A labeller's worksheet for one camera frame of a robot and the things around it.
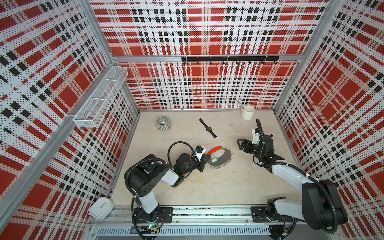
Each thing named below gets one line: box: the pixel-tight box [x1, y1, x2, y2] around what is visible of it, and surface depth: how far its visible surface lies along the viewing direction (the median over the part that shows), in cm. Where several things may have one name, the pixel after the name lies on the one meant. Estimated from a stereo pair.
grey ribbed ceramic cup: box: [156, 115, 171, 132], surface depth 107 cm
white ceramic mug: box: [240, 105, 255, 121], surface depth 114 cm
